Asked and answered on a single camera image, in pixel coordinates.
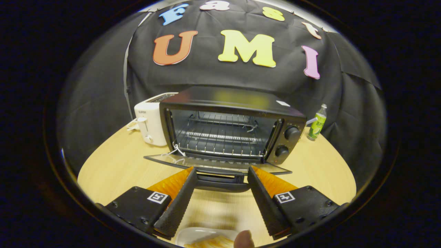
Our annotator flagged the white plate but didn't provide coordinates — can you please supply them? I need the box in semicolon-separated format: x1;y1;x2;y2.
175;227;242;248

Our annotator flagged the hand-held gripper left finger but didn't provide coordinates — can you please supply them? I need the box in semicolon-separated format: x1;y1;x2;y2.
103;167;198;240

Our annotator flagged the green drink bottle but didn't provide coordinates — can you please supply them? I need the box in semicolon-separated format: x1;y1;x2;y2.
307;104;327;141

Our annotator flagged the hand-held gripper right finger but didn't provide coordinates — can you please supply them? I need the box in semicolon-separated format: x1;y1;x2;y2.
247;166;341;240

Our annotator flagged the white pop-up toaster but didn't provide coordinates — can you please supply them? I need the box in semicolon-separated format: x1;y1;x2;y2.
134;92;179;147

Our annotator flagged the pale yellow bread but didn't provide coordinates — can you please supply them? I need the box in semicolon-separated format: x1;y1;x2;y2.
184;236;235;248

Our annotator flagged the black toaster oven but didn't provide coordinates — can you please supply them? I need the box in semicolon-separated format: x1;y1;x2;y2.
144;85;307;193

